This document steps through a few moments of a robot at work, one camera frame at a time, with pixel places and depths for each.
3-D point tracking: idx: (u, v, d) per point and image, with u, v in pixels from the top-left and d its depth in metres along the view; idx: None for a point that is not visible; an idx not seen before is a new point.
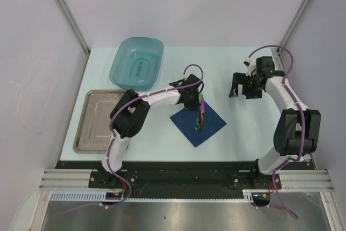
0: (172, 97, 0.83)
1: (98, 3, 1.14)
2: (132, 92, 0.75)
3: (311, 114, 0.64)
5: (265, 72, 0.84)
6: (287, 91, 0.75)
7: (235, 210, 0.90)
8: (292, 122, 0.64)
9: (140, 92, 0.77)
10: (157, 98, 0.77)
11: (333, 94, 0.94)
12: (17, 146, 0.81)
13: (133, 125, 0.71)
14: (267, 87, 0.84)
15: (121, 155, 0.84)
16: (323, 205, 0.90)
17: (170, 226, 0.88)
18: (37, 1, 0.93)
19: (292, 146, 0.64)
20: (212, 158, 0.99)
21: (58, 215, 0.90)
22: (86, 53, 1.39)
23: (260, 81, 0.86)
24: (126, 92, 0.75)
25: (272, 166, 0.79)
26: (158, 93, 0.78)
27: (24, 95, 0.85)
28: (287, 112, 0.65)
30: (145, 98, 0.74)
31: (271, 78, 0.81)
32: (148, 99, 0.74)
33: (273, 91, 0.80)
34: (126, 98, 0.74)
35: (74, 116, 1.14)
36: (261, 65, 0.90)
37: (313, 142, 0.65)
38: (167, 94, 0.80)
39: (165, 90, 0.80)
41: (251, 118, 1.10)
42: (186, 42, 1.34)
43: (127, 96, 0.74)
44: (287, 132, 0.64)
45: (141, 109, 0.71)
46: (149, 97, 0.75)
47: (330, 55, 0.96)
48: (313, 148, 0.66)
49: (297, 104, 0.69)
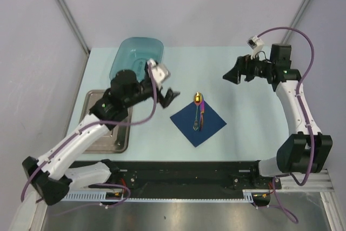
0: (95, 132, 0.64)
1: (98, 3, 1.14)
2: (31, 161, 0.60)
3: (322, 140, 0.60)
5: (278, 72, 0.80)
6: (300, 104, 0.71)
7: (235, 210, 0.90)
8: (300, 149, 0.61)
9: (41, 155, 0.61)
10: (62, 155, 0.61)
11: (333, 94, 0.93)
12: (17, 146, 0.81)
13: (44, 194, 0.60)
14: (277, 90, 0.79)
15: (94, 176, 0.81)
16: (323, 205, 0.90)
17: (170, 226, 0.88)
18: (37, 1, 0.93)
19: (297, 168, 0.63)
20: (212, 158, 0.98)
21: (58, 215, 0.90)
22: (86, 53, 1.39)
23: (272, 80, 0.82)
24: (23, 164, 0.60)
25: (272, 173, 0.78)
26: (65, 146, 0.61)
27: (24, 96, 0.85)
28: (295, 137, 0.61)
30: (46, 166, 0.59)
31: (284, 83, 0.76)
32: (48, 167, 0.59)
33: (284, 99, 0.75)
34: (26, 170, 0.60)
35: (74, 116, 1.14)
36: (276, 58, 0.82)
37: (319, 165, 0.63)
38: (80, 138, 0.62)
39: (77, 133, 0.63)
41: (252, 119, 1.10)
42: (186, 43, 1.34)
43: (25, 166, 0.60)
44: (293, 156, 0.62)
45: (42, 180, 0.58)
46: (50, 162, 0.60)
47: (330, 56, 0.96)
48: (318, 170, 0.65)
49: (308, 126, 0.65)
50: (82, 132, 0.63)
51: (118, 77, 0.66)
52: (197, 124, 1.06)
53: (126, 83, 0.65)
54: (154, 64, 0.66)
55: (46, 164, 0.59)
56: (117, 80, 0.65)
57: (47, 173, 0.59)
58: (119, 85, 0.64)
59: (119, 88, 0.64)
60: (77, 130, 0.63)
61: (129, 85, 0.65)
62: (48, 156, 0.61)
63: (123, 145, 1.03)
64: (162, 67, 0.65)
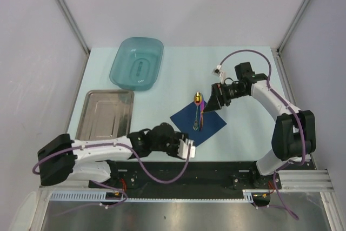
0: (122, 153, 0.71)
1: (98, 4, 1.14)
2: (66, 138, 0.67)
3: (305, 115, 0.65)
5: (248, 78, 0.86)
6: (274, 94, 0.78)
7: (235, 210, 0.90)
8: (289, 128, 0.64)
9: (78, 140, 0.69)
10: (93, 152, 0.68)
11: (333, 94, 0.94)
12: (17, 146, 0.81)
13: (51, 176, 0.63)
14: (253, 93, 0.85)
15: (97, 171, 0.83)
16: (323, 205, 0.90)
17: (170, 226, 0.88)
18: (37, 1, 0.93)
19: (294, 150, 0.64)
20: (210, 159, 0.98)
21: (58, 214, 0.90)
22: (86, 53, 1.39)
23: (245, 87, 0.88)
24: (59, 137, 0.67)
25: (272, 168, 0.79)
26: (100, 146, 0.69)
27: (24, 95, 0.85)
28: (281, 118, 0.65)
30: (77, 150, 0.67)
31: (255, 83, 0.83)
32: (79, 153, 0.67)
33: (260, 97, 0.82)
34: (59, 144, 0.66)
35: (74, 116, 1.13)
36: (241, 71, 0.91)
37: (312, 142, 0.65)
38: (112, 150, 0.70)
39: (112, 144, 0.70)
41: (251, 120, 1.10)
42: (186, 43, 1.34)
43: (59, 140, 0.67)
44: (286, 137, 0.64)
45: (66, 160, 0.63)
46: (82, 149, 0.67)
47: (329, 56, 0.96)
48: (313, 148, 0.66)
49: (289, 108, 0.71)
50: (116, 146, 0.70)
51: (163, 125, 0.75)
52: (197, 124, 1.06)
53: (164, 133, 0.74)
54: (191, 142, 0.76)
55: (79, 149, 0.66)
56: (160, 129, 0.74)
57: (75, 157, 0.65)
58: (158, 136, 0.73)
59: (156, 138, 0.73)
60: (114, 141, 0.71)
61: (165, 138, 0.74)
62: (85, 144, 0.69)
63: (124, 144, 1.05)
64: (193, 149, 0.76)
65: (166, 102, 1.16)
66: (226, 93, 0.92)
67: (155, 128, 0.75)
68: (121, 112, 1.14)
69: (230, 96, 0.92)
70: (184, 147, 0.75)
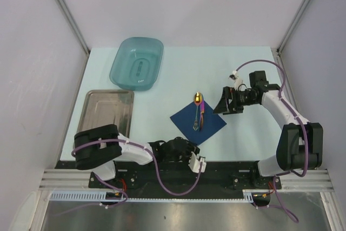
0: (144, 157, 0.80)
1: (97, 3, 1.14)
2: (113, 129, 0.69)
3: (312, 127, 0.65)
5: (260, 87, 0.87)
6: (285, 105, 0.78)
7: (235, 210, 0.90)
8: (295, 138, 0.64)
9: (121, 134, 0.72)
10: (132, 149, 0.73)
11: (333, 94, 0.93)
12: (17, 146, 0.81)
13: (91, 161, 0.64)
14: (264, 103, 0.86)
15: (110, 168, 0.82)
16: (323, 205, 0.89)
17: (170, 226, 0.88)
18: (37, 0, 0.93)
19: (298, 162, 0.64)
20: (211, 159, 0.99)
21: (58, 215, 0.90)
22: (86, 53, 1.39)
23: (256, 96, 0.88)
24: (108, 126, 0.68)
25: (272, 172, 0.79)
26: (135, 146, 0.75)
27: (24, 95, 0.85)
28: (288, 127, 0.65)
30: (121, 143, 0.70)
31: (267, 92, 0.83)
32: (123, 146, 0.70)
33: (270, 105, 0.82)
34: (105, 132, 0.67)
35: (74, 116, 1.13)
36: (254, 79, 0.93)
37: (318, 157, 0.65)
38: (141, 153, 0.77)
39: (142, 147, 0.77)
41: (252, 120, 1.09)
42: (185, 42, 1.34)
43: (107, 129, 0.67)
44: (291, 147, 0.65)
45: (112, 150, 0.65)
46: (125, 144, 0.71)
47: (330, 57, 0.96)
48: (319, 163, 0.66)
49: (297, 118, 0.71)
50: (145, 151, 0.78)
51: (177, 140, 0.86)
52: (197, 124, 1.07)
53: (176, 147, 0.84)
54: (203, 161, 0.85)
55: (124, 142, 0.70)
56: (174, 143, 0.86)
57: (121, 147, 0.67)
58: (172, 149, 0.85)
59: (170, 151, 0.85)
60: (144, 145, 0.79)
61: (177, 152, 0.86)
62: (128, 139, 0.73)
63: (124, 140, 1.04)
64: (204, 165, 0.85)
65: (167, 102, 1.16)
66: (237, 99, 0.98)
67: (170, 142, 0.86)
68: (121, 112, 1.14)
69: (240, 101, 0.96)
70: (195, 165, 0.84)
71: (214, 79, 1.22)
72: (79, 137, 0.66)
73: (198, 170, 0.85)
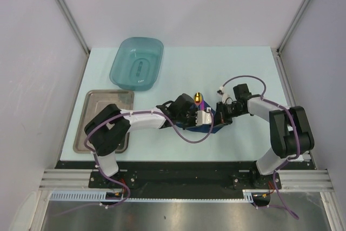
0: (157, 121, 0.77)
1: (98, 3, 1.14)
2: (114, 107, 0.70)
3: (296, 111, 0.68)
5: (244, 98, 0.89)
6: (267, 101, 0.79)
7: (235, 210, 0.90)
8: (282, 121, 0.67)
9: (124, 109, 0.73)
10: (140, 117, 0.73)
11: (334, 94, 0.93)
12: (17, 146, 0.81)
13: (106, 144, 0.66)
14: (250, 109, 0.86)
15: (112, 162, 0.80)
16: (323, 205, 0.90)
17: (170, 226, 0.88)
18: (37, 0, 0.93)
19: (292, 146, 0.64)
20: (211, 159, 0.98)
21: (58, 214, 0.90)
22: (86, 53, 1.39)
23: (242, 106, 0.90)
24: (108, 107, 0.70)
25: (272, 167, 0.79)
26: (143, 113, 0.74)
27: (24, 95, 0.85)
28: (274, 113, 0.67)
30: (127, 117, 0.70)
31: (251, 98, 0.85)
32: (130, 118, 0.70)
33: (257, 109, 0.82)
34: (108, 113, 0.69)
35: (74, 116, 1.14)
36: (239, 92, 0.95)
37: (310, 139, 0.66)
38: (151, 117, 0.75)
39: (151, 112, 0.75)
41: (247, 120, 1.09)
42: (186, 42, 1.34)
43: (108, 110, 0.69)
44: (280, 130, 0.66)
45: (120, 127, 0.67)
46: (132, 115, 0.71)
47: (330, 55, 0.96)
48: (311, 146, 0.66)
49: (280, 106, 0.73)
50: (154, 114, 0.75)
51: (185, 96, 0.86)
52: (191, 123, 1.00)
53: (188, 100, 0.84)
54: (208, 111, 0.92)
55: (128, 114, 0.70)
56: (184, 99, 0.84)
57: (128, 121, 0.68)
58: (185, 102, 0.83)
59: (183, 105, 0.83)
60: (151, 109, 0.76)
61: (190, 105, 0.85)
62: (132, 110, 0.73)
63: (123, 145, 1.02)
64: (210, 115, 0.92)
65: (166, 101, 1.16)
66: (225, 111, 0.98)
67: (178, 99, 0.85)
68: None
69: (228, 113, 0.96)
70: (204, 116, 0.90)
71: (214, 79, 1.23)
72: (89, 129, 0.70)
73: (210, 121, 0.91)
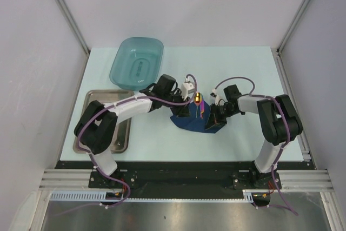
0: (144, 105, 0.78)
1: (98, 4, 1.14)
2: (97, 104, 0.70)
3: (282, 98, 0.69)
5: (234, 98, 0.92)
6: (256, 96, 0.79)
7: (235, 210, 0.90)
8: (270, 109, 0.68)
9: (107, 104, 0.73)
10: (126, 107, 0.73)
11: (334, 94, 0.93)
12: (17, 146, 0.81)
13: (98, 140, 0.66)
14: (241, 107, 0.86)
15: (110, 159, 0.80)
16: (323, 205, 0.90)
17: (170, 226, 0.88)
18: (37, 1, 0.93)
19: (282, 132, 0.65)
20: (211, 158, 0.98)
21: (58, 214, 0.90)
22: (86, 53, 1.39)
23: (233, 106, 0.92)
24: (91, 105, 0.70)
25: (269, 161, 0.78)
26: (127, 102, 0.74)
27: (24, 96, 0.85)
28: (261, 101, 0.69)
30: (112, 109, 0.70)
31: (241, 97, 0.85)
32: (115, 110, 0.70)
33: (246, 105, 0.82)
34: (92, 111, 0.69)
35: (74, 116, 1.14)
36: (229, 94, 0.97)
37: (299, 124, 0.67)
38: (136, 103, 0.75)
39: (134, 98, 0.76)
41: (247, 120, 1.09)
42: (185, 42, 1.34)
43: (91, 108, 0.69)
44: (269, 117, 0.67)
45: (106, 120, 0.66)
46: (116, 106, 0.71)
47: (329, 54, 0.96)
48: (300, 130, 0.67)
49: (266, 97, 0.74)
50: (139, 100, 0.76)
51: (166, 76, 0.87)
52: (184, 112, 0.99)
53: (171, 79, 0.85)
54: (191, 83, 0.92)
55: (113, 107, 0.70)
56: (167, 78, 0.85)
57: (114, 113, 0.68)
58: (168, 80, 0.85)
59: (166, 83, 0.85)
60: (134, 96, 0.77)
61: (173, 83, 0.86)
62: (115, 102, 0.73)
63: (123, 145, 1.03)
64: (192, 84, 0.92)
65: None
66: (218, 113, 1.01)
67: (161, 80, 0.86)
68: None
69: (220, 114, 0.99)
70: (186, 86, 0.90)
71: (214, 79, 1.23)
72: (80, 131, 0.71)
73: (192, 86, 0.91)
